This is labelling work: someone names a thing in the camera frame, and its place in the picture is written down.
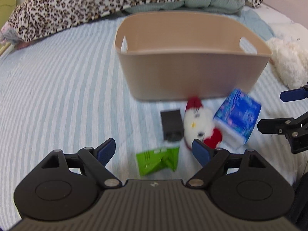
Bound white red kitty plush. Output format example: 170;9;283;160
183;96;223;151

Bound white fluffy plush toy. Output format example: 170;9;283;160
266;23;307;89

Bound blue tissue pack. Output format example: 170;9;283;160
213;89;262;148

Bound small black box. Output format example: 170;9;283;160
160;110;184;142

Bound green plastic packet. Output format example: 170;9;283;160
136;146;180;176

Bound beige plastic storage basket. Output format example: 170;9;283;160
115;12;271;101

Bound pink floral pillow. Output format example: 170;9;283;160
0;21;29;49

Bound green plastic storage bin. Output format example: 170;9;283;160
0;0;17;28

